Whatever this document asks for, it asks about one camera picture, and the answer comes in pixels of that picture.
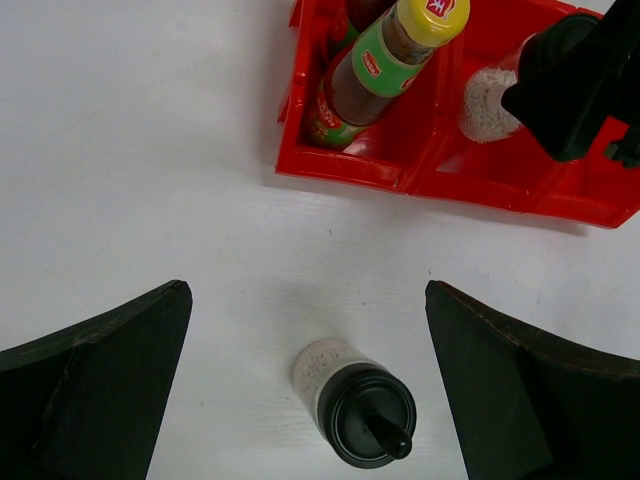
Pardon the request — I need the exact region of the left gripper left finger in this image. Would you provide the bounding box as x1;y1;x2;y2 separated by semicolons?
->
1;280;193;479

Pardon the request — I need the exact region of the white salt shaker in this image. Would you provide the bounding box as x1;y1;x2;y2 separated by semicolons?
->
292;338;417;469
458;13;599;144

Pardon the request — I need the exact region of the red three-compartment tray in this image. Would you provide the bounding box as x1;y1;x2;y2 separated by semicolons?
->
275;1;639;228

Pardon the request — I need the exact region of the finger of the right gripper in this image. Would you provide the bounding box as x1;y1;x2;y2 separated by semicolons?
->
501;1;639;163

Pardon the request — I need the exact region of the red sauce bottle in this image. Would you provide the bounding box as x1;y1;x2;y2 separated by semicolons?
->
304;1;471;149
327;0;396;59

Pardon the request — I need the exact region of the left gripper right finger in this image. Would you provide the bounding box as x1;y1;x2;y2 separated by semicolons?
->
425;281;639;479

